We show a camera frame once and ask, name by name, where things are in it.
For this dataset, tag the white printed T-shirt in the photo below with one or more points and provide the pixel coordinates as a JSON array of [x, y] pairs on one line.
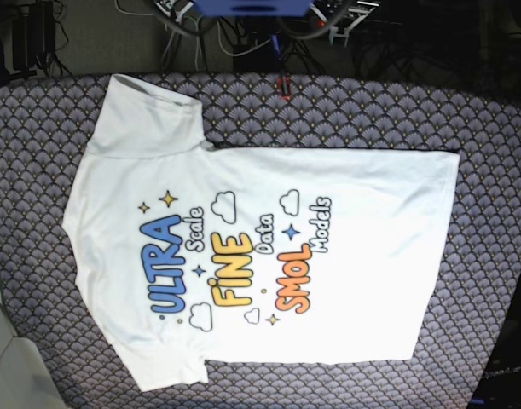
[[188, 253]]

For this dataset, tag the red table clamp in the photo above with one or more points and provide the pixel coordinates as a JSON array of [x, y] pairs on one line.
[[284, 87]]

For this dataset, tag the blue box at top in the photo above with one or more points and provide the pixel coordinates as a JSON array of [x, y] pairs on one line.
[[253, 7]]

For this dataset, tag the patterned fan-print tablecloth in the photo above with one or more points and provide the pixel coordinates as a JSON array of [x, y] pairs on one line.
[[46, 123]]

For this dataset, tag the black device with logo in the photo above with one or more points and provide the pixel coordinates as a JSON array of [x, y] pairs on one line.
[[500, 383]]

